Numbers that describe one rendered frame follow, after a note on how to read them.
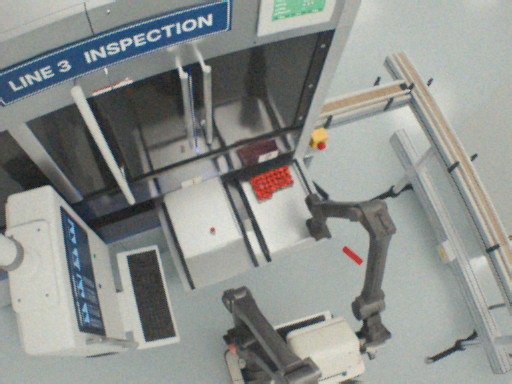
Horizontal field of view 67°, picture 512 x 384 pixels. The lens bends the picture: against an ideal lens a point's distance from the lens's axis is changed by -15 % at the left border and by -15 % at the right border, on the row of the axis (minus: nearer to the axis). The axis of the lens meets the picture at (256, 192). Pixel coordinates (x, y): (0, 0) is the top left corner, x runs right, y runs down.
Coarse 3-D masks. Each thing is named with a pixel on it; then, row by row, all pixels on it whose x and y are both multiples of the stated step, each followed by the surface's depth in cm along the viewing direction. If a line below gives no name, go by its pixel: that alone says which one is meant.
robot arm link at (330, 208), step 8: (328, 200) 167; (368, 200) 136; (320, 208) 163; (328, 208) 158; (336, 208) 150; (344, 208) 144; (352, 208) 133; (320, 216) 164; (328, 216) 159; (336, 216) 152; (344, 216) 146; (352, 216) 132; (360, 216) 129
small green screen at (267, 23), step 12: (264, 0) 96; (276, 0) 98; (288, 0) 99; (300, 0) 101; (312, 0) 102; (324, 0) 103; (264, 12) 101; (276, 12) 102; (288, 12) 104; (300, 12) 105; (312, 12) 107; (324, 12) 108; (264, 24) 105; (276, 24) 107; (288, 24) 108; (300, 24) 110
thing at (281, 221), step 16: (288, 192) 199; (304, 192) 200; (256, 208) 196; (272, 208) 196; (288, 208) 197; (304, 208) 197; (272, 224) 193; (288, 224) 194; (304, 224) 195; (272, 240) 191; (288, 240) 191; (304, 240) 190
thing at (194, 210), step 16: (176, 192) 196; (192, 192) 196; (208, 192) 197; (224, 192) 194; (176, 208) 193; (192, 208) 193; (208, 208) 194; (224, 208) 195; (176, 224) 190; (192, 224) 191; (208, 224) 191; (224, 224) 192; (192, 240) 188; (208, 240) 189; (224, 240) 189
